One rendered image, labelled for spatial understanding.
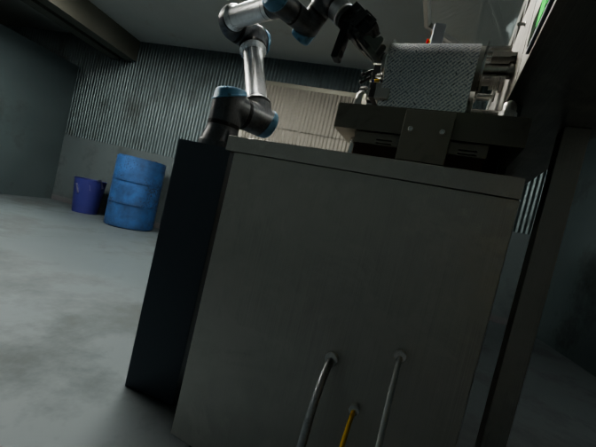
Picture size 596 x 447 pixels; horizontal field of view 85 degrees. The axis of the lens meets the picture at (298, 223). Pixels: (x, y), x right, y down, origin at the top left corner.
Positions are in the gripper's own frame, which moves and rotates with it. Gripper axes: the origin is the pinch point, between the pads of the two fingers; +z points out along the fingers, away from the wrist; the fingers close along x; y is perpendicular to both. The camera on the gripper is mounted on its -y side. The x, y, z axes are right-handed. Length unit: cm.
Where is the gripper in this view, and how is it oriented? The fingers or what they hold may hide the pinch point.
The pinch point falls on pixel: (376, 62)
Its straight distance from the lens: 114.2
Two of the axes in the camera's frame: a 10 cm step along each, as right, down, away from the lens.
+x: 4.0, 0.6, 9.2
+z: 5.3, 8.0, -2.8
